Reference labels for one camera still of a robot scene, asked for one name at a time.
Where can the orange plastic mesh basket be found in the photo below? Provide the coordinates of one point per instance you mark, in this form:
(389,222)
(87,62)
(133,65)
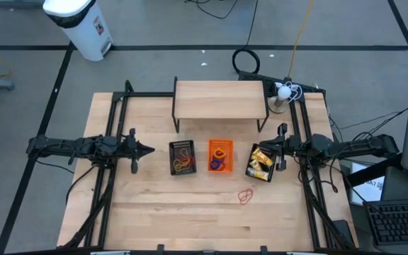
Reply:
(228,143)

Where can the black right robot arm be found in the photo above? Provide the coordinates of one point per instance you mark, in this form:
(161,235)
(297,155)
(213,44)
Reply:
(360,147)

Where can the black table clamp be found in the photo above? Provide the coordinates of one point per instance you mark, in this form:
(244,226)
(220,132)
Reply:
(160,248)
(263,249)

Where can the white paper sign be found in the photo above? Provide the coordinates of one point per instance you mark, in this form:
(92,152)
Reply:
(372,193)

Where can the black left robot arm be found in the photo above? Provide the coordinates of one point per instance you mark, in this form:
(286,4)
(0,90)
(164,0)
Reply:
(66,146)

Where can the wooden shelf riser black legs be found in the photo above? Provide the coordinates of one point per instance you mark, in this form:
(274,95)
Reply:
(220,99)

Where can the small black flat device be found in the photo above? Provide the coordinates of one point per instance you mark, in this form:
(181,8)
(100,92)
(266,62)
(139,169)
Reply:
(342,230)

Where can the black metal bar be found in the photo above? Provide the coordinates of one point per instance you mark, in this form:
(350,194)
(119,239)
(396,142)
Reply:
(367,176)

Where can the white bulb desk lamp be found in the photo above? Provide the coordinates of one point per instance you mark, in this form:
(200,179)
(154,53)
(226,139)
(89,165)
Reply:
(284,93)

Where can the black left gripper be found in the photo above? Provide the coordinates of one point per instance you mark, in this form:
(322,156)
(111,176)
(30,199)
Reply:
(131,148)

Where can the black computer keyboard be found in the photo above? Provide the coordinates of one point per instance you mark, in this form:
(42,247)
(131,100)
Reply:
(399,221)

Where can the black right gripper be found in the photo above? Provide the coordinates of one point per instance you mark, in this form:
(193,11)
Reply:
(289,144)

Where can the black plastic mesh basket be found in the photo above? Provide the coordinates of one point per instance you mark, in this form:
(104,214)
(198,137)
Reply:
(272,175)
(170,156)

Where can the light grey edge plate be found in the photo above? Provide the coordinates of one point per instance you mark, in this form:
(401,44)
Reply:
(110,253)
(306,253)

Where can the white trash can black rim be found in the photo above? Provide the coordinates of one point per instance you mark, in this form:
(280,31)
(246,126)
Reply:
(83,32)

